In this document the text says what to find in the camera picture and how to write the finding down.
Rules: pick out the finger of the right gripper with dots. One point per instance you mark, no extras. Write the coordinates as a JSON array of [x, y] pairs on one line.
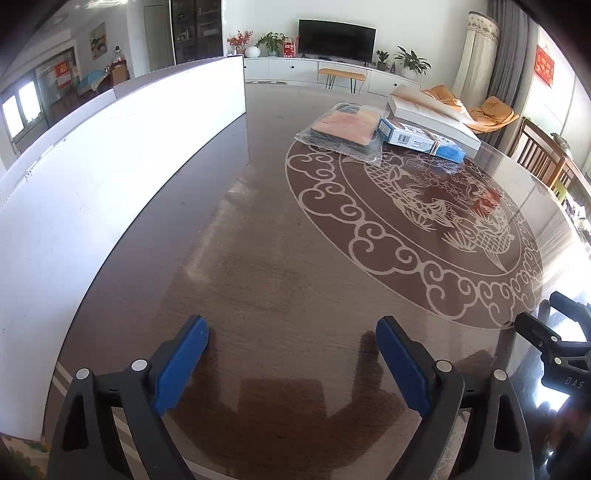
[[576, 311], [566, 363]]

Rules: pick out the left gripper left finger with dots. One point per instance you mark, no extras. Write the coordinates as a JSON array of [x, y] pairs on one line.
[[86, 444]]

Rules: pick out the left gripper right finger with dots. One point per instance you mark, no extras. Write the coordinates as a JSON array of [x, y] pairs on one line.
[[495, 444]]

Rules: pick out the blue white nail cream box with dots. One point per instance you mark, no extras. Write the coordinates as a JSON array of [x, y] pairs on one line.
[[417, 139]]

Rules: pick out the phone case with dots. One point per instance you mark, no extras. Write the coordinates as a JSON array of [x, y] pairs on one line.
[[349, 129]]

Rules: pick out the wooden dining chair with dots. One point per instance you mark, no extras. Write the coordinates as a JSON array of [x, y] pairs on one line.
[[540, 154]]

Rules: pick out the orange lounge chair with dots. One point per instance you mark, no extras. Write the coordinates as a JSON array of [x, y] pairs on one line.
[[491, 116]]

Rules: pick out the potted green plant right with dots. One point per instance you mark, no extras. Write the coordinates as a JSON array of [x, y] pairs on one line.
[[413, 66]]

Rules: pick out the potted green plant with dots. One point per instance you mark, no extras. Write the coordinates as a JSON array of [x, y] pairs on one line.
[[271, 43], [413, 66]]

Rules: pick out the white tv cabinet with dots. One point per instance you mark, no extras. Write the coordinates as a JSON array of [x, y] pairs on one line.
[[304, 72]]

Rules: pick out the small dark potted plant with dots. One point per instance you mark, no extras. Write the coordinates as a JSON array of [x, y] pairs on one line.
[[382, 62]]

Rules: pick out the small wooden bench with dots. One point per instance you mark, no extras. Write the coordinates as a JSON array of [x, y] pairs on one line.
[[332, 76]]

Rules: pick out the dining table with chairs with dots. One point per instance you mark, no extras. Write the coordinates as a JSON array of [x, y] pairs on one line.
[[96, 81]]

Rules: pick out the black television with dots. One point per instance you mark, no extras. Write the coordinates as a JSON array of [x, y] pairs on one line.
[[336, 39]]

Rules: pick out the red gift box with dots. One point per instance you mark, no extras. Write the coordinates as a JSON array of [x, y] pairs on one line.
[[290, 47]]

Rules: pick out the potted green plant left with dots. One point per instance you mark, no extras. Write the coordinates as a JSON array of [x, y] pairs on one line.
[[271, 43]]

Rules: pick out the red flower vase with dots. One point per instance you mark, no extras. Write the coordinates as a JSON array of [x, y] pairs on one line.
[[239, 41]]

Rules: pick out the dark glass display cabinet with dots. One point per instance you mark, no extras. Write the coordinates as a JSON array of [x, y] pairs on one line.
[[196, 29]]

